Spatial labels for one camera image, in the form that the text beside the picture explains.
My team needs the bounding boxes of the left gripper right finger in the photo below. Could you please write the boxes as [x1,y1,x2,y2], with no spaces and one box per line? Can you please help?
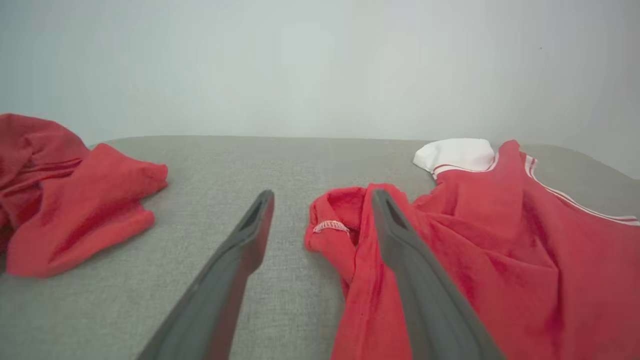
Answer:
[370,188,506,360]

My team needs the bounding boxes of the red basketball shorts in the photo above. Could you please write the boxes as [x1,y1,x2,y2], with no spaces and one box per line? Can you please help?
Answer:
[0,113,170,279]

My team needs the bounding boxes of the red Bulls basketball jersey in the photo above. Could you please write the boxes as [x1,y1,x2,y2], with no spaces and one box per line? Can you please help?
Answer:
[303,138,640,360]

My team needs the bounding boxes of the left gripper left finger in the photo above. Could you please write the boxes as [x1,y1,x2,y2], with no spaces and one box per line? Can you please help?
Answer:
[137,189,276,360]

